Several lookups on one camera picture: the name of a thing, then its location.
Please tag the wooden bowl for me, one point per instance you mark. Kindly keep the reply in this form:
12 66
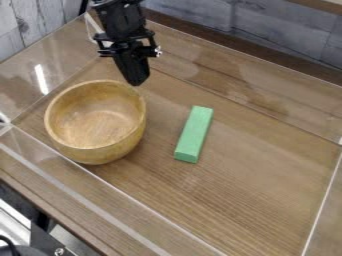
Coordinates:
94 121

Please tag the clear acrylic enclosure wall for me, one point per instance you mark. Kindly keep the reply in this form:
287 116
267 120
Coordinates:
261 195

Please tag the black metal bracket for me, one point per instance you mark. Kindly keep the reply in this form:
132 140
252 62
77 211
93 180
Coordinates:
44 242

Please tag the green rectangular block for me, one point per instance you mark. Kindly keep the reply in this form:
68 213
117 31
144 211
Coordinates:
193 134

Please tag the clear acrylic corner bracket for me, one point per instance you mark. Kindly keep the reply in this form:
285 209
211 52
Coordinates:
92 27

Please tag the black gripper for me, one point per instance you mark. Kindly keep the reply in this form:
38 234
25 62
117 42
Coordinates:
122 23

